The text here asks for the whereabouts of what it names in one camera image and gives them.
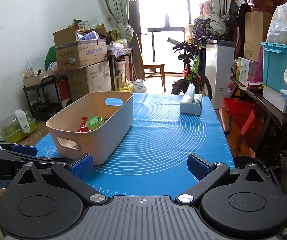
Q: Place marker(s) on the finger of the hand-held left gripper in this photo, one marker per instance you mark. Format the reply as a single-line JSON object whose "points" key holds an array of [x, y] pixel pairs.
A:
{"points": [[24, 150], [8, 160]]}

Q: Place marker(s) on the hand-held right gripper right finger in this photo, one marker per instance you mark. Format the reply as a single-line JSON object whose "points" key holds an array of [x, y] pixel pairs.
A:
{"points": [[199, 166]]}

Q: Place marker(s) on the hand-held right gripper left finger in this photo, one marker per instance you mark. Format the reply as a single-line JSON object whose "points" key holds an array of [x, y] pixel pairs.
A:
{"points": [[82, 167]]}

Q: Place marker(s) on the red plastic item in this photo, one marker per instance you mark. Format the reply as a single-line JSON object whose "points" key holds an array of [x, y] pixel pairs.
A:
{"points": [[82, 127]]}

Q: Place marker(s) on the green round container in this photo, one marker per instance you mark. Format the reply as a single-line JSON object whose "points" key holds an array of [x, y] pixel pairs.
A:
{"points": [[94, 122]]}

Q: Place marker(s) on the beige storage bin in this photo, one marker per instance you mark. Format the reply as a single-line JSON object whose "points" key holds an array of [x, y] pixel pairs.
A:
{"points": [[113, 130]]}

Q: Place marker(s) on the plain brown cardboard box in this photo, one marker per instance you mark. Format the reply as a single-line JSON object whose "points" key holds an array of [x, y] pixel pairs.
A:
{"points": [[36, 132]]}

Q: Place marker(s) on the green lunch container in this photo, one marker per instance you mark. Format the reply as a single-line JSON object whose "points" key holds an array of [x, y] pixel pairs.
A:
{"points": [[8, 130]]}

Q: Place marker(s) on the white patterned cloth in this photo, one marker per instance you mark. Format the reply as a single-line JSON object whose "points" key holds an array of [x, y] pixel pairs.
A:
{"points": [[23, 121]]}

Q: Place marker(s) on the blue silicone mat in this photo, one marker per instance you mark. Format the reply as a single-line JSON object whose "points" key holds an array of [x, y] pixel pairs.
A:
{"points": [[163, 140]]}

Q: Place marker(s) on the black utility cart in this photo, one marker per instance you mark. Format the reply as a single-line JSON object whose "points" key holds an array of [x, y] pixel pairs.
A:
{"points": [[43, 105]]}

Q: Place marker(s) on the tissue box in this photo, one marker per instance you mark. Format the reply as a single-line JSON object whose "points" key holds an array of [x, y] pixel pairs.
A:
{"points": [[191, 106]]}

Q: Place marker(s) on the red paper bags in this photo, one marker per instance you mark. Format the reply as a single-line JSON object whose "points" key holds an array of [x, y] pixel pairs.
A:
{"points": [[241, 120]]}

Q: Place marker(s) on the red and white box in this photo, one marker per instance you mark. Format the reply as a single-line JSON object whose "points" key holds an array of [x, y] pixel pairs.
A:
{"points": [[64, 92]]}

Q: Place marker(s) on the shallow cardboard box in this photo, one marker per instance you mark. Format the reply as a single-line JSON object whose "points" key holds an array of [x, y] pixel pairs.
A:
{"points": [[36, 78]]}

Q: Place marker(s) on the dark wooden bench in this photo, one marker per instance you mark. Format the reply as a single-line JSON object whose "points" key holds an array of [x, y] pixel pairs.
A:
{"points": [[271, 115]]}

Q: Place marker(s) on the green black bicycle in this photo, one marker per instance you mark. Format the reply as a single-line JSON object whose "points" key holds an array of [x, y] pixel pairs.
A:
{"points": [[196, 77]]}

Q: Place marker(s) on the yellow jugs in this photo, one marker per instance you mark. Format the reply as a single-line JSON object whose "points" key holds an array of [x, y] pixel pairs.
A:
{"points": [[126, 87]]}

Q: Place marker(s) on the green bag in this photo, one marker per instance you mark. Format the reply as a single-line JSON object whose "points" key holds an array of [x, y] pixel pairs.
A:
{"points": [[50, 56]]}

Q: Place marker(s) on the white floor plastic bag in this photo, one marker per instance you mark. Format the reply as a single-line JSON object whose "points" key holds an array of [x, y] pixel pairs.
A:
{"points": [[139, 86]]}

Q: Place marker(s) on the white foam box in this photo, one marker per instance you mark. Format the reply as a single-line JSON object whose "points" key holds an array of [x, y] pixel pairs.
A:
{"points": [[274, 98]]}

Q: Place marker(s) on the green and white carton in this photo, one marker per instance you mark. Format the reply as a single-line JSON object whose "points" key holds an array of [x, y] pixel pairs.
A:
{"points": [[244, 71]]}

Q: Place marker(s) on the wooden chair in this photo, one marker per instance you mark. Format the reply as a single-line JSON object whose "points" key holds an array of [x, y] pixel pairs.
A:
{"points": [[153, 70]]}

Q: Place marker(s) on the open cardboard box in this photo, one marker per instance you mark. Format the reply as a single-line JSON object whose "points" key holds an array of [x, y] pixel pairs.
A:
{"points": [[81, 55]]}

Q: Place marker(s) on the teal storage box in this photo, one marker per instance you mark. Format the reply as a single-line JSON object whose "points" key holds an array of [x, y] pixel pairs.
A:
{"points": [[276, 65]]}

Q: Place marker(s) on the pile of clothes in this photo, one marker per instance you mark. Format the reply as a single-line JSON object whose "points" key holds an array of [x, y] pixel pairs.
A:
{"points": [[208, 26]]}

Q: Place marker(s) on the tall cardboard box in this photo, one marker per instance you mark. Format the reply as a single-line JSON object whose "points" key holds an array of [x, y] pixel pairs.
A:
{"points": [[257, 35]]}

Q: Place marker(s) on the pale green curtain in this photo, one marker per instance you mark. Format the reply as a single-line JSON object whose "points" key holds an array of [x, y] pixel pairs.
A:
{"points": [[219, 5], [116, 5]]}

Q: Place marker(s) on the white plastic bags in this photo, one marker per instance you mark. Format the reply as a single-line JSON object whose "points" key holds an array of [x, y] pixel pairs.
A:
{"points": [[281, 25]]}

